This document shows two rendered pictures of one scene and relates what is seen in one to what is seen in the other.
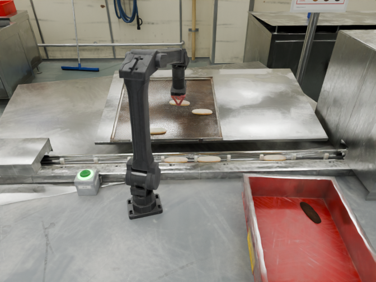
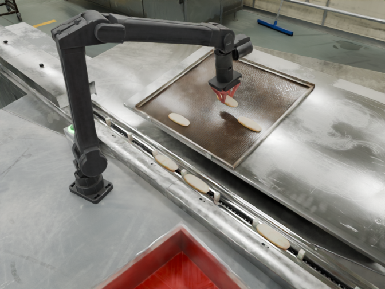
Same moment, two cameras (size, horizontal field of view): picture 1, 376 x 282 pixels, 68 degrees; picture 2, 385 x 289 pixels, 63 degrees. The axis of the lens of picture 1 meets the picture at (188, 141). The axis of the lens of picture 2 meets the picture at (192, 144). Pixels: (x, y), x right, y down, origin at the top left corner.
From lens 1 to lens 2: 0.72 m
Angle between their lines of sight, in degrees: 36
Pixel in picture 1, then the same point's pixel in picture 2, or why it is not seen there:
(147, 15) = not seen: outside the picture
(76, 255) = (9, 190)
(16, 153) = (61, 83)
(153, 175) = (84, 159)
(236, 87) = (334, 112)
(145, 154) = (78, 133)
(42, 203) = (44, 135)
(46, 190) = (59, 126)
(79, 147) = (121, 103)
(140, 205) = (77, 183)
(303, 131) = (361, 231)
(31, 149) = not seen: hidden behind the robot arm
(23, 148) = not seen: hidden behind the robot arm
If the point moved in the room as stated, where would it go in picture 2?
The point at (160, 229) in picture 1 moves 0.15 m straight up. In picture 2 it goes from (74, 217) to (60, 183)
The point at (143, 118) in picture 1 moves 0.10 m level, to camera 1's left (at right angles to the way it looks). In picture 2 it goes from (70, 93) to (51, 78)
